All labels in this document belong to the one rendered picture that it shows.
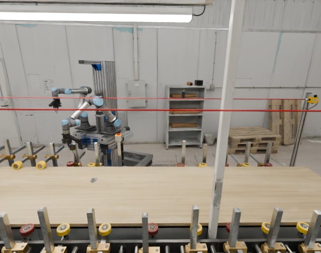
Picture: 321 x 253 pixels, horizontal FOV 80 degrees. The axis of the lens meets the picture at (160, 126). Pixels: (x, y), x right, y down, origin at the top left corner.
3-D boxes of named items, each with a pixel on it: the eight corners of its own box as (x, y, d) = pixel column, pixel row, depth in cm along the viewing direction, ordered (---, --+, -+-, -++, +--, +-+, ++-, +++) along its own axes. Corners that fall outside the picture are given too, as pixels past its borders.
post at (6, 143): (14, 175, 228) (5, 138, 214) (17, 175, 228) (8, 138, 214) (12, 177, 225) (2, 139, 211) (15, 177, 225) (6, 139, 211)
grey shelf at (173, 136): (164, 142, 514) (165, 84, 469) (196, 141, 524) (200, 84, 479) (166, 149, 472) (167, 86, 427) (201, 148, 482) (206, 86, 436)
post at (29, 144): (35, 177, 229) (28, 141, 215) (38, 177, 229) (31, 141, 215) (34, 179, 226) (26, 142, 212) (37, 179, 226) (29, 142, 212)
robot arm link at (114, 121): (117, 120, 280) (93, 93, 243) (123, 122, 270) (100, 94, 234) (112, 127, 275) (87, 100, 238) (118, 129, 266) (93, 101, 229)
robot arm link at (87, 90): (95, 94, 302) (66, 96, 261) (91, 93, 307) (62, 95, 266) (95, 86, 299) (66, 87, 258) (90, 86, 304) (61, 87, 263)
